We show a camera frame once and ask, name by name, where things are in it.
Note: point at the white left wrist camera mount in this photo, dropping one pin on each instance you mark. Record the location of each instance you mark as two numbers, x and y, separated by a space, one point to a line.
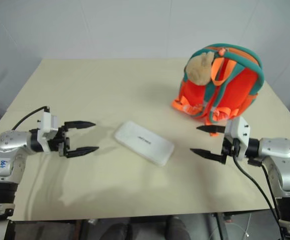
46 128

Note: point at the beige plush bunny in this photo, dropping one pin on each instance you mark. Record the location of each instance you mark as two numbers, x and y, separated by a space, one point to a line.
200 68

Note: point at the black table leg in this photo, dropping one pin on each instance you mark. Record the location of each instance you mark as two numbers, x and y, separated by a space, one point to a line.
222 226

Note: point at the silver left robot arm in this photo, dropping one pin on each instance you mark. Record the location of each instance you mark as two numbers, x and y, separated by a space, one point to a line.
8 145

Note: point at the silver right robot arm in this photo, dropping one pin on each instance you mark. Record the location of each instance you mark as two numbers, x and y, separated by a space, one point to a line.
279 160

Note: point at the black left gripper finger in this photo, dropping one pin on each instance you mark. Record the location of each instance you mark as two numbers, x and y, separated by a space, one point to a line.
81 124
83 150

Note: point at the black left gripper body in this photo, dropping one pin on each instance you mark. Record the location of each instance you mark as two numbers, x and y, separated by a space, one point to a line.
59 142

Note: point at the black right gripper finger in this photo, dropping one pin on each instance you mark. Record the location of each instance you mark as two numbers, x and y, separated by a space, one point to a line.
204 153
210 128

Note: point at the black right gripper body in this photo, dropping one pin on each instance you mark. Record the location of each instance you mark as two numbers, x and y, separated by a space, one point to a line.
229 147

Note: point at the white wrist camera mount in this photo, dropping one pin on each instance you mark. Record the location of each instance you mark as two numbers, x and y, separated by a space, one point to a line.
240 136
46 128

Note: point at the orange and teal backpack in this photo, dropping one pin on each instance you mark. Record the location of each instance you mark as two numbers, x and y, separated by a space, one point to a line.
229 85

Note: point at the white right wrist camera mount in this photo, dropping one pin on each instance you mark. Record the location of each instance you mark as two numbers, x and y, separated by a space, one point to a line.
240 136

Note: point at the white rectangular pouch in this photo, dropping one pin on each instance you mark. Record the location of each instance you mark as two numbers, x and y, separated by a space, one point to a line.
144 143

